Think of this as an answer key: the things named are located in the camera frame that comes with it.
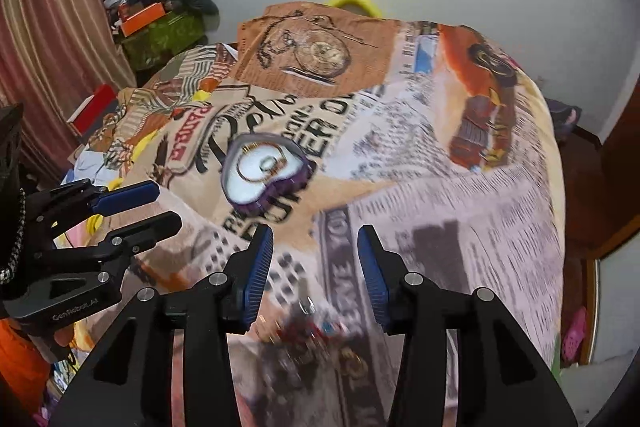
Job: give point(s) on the red and white box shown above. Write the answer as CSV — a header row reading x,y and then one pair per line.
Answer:
x,y
100,99

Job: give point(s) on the orange box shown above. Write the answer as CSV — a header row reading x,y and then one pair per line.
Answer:
x,y
142,18

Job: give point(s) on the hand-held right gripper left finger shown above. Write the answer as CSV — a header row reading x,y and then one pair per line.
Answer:
x,y
259,267

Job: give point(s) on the person's left hand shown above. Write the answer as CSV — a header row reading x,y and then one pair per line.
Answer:
x,y
62,338

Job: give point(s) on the purple heart-shaped jewelry box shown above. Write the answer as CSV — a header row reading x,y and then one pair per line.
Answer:
x,y
280,201

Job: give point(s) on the dark grey cloth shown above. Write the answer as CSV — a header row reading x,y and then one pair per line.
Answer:
x,y
565,114

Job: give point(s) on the printed newspaper-pattern blanket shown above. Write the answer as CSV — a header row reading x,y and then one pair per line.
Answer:
x,y
400,132

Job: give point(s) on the yellow cloth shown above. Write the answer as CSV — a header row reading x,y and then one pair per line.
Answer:
x,y
95,223

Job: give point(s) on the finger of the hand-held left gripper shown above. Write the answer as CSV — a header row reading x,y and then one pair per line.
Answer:
x,y
150,227
130,197

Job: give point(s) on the brown wooden door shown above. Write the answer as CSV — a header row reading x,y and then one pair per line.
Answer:
x,y
627,132

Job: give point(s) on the pile of assorted jewelry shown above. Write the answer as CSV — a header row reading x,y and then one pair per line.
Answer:
x,y
315,332

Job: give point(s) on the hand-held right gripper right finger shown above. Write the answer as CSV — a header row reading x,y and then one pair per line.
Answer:
x,y
372,277

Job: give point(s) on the green patterned cloth cover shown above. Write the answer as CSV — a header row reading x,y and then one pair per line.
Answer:
x,y
160,42

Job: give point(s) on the striped brown curtain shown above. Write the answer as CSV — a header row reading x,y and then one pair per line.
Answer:
x,y
50,32

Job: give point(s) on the pink slipper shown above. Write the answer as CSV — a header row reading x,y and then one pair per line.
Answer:
x,y
574,334

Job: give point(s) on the wooden wardrobe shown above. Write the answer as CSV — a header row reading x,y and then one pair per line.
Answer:
x,y
617,307

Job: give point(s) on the white cloth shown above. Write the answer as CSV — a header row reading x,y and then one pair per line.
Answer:
x,y
90,163

